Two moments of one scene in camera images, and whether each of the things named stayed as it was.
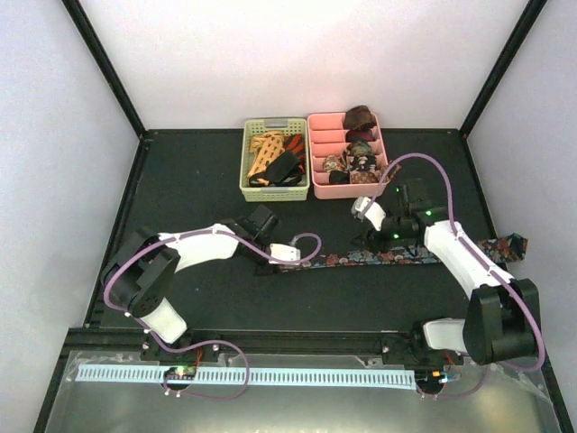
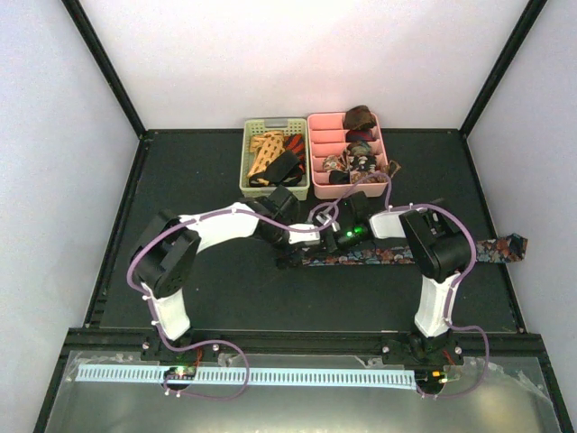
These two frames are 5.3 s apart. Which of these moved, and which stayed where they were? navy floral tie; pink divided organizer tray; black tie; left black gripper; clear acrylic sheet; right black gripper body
Moved: left black gripper; right black gripper body
Stayed: clear acrylic sheet; black tie; navy floral tie; pink divided organizer tray
